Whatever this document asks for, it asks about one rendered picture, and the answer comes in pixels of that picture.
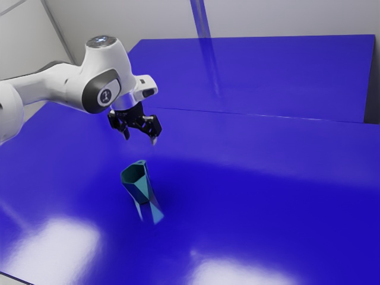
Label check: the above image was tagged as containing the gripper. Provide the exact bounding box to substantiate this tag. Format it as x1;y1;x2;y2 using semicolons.
107;102;163;147

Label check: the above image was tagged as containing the teal faceted mug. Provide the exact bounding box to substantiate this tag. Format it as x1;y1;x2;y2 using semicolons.
120;160;165;225

